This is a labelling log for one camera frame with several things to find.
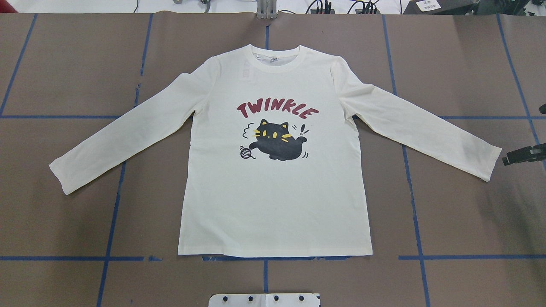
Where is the cream long-sleeve cat shirt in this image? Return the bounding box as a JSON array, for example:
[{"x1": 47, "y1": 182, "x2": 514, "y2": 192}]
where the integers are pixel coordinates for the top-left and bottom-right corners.
[{"x1": 49, "y1": 45, "x2": 501, "y2": 257}]

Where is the aluminium frame post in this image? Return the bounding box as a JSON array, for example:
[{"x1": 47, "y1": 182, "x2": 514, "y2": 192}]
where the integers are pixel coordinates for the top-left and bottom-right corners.
[{"x1": 257, "y1": 0, "x2": 278, "y2": 20}]

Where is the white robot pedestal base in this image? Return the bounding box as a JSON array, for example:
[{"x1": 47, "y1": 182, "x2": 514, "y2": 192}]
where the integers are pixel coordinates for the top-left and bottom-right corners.
[{"x1": 208, "y1": 293, "x2": 321, "y2": 307}]

